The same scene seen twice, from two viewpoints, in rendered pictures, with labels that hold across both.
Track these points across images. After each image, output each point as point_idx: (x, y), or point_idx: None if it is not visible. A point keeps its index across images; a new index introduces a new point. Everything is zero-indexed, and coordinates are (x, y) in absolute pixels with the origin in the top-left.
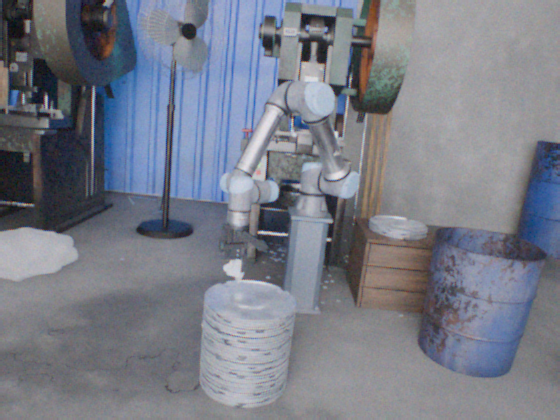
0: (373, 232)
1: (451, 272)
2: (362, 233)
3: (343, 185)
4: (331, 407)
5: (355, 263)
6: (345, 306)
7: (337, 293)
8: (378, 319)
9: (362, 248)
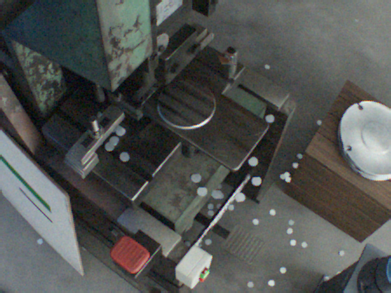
0: (375, 183)
1: None
2: (366, 195)
3: None
4: None
5: (339, 207)
6: (354, 254)
7: (324, 240)
8: (388, 238)
9: (373, 211)
